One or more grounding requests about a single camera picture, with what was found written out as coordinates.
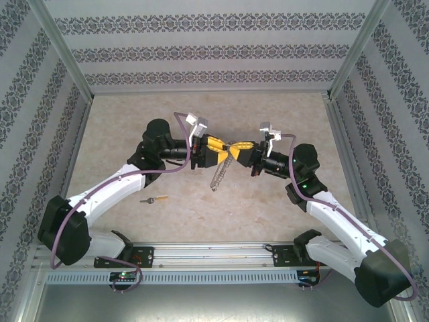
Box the aluminium frame rail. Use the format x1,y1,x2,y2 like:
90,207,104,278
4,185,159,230
90,87,331,97

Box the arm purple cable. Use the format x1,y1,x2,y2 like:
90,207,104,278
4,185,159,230
283,133,418,301
50,112,192,293

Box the aluminium frame bar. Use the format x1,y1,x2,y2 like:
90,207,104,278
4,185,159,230
13,264,48,322
393,294,422,322

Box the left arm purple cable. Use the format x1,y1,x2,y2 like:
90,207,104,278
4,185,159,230
50,112,192,293

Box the aluminium frame post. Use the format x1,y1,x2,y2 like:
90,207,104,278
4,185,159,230
326,0,392,100
25,0,95,101

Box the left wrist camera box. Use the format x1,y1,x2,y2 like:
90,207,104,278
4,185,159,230
184,112,209,145

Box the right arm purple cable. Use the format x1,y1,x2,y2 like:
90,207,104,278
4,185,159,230
283,133,418,301

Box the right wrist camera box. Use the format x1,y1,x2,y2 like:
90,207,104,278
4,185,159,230
259,121,284,158

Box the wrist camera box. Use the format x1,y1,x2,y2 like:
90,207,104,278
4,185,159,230
259,121,284,158
184,112,209,145

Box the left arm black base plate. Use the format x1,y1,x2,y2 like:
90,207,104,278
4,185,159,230
93,246,156,269

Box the silver keyring chain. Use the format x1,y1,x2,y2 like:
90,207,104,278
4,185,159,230
209,142,235,193

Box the grey slotted cable duct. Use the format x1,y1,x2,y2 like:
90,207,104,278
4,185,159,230
45,270,299,285

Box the grey metal sheet panel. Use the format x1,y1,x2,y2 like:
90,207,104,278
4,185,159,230
33,284,406,322

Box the aluminium mounting rail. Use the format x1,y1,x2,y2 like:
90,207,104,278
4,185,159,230
32,241,393,269

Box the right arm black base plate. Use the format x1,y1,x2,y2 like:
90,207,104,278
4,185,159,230
273,244,332,268

